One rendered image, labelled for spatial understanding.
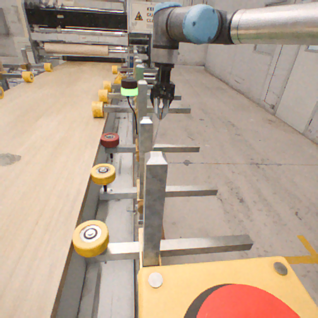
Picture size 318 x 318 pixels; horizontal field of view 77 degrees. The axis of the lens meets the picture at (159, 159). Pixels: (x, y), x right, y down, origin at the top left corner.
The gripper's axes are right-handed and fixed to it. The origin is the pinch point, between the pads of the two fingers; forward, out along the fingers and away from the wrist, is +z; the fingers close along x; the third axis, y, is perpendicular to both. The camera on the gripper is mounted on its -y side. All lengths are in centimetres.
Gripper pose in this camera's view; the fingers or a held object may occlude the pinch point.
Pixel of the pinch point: (160, 115)
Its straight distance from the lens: 85.3
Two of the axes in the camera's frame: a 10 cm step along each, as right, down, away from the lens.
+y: 1.2, 5.2, -8.4
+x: 9.9, -0.2, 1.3
